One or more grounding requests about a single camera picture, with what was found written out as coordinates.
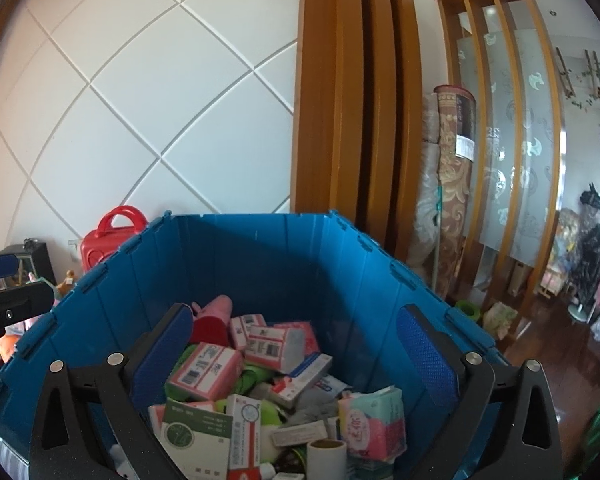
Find clothes on rack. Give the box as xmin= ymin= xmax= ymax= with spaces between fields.
xmin=576 ymin=184 xmax=600 ymax=322

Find brown teddy bear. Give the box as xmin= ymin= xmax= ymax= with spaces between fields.
xmin=55 ymin=269 xmax=77 ymax=297

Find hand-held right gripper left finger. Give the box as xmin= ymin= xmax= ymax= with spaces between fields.
xmin=29 ymin=303 xmax=196 ymax=480

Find white blue medicine box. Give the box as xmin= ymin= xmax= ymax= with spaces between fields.
xmin=270 ymin=352 xmax=334 ymax=409

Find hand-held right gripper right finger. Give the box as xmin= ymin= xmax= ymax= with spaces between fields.
xmin=396 ymin=304 xmax=564 ymax=480

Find pink green tissue packet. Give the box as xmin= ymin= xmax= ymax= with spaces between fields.
xmin=337 ymin=385 xmax=407 ymax=464

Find white green box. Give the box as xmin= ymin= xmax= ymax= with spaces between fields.
xmin=159 ymin=398 xmax=232 ymax=480

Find green plush toy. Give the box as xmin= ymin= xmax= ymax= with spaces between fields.
xmin=215 ymin=364 xmax=287 ymax=461

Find rolled grey fabric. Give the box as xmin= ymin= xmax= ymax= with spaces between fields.
xmin=409 ymin=94 xmax=442 ymax=267

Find small white barcode box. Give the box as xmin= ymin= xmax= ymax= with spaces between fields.
xmin=228 ymin=313 xmax=267 ymax=351

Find red plastic toy case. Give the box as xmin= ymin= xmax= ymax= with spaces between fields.
xmin=81 ymin=204 xmax=149 ymax=277

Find green plastic pot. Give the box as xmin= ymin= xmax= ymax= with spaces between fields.
xmin=454 ymin=300 xmax=483 ymax=327

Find wall plant decoration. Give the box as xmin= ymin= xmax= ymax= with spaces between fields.
xmin=554 ymin=47 xmax=600 ymax=112

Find wooden slat glass partition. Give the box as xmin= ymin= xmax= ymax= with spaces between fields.
xmin=433 ymin=0 xmax=567 ymax=307

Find pink barcode box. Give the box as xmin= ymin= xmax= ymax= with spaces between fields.
xmin=164 ymin=342 xmax=244 ymax=402

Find blue plastic folding crate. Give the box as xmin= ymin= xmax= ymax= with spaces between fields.
xmin=0 ymin=209 xmax=512 ymax=480

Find white tape roll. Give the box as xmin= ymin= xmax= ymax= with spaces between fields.
xmin=307 ymin=438 xmax=349 ymax=480

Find small white flat box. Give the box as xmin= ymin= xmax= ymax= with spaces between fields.
xmin=271 ymin=420 xmax=327 ymax=449

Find white red box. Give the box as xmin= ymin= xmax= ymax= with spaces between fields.
xmin=225 ymin=393 xmax=261 ymax=480

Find rolled patterned carpet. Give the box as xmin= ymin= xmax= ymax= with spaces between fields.
xmin=431 ymin=84 xmax=477 ymax=302

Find grey cloth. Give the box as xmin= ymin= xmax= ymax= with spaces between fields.
xmin=285 ymin=386 xmax=342 ymax=427

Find pink plastic bottle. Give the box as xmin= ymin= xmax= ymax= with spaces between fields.
xmin=189 ymin=294 xmax=234 ymax=347

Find pale printed bag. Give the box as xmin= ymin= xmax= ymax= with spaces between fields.
xmin=482 ymin=302 xmax=519 ymax=342

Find wooden pillar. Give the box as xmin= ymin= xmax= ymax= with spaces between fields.
xmin=289 ymin=0 xmax=424 ymax=261

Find black box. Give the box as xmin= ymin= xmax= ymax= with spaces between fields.
xmin=0 ymin=240 xmax=57 ymax=292

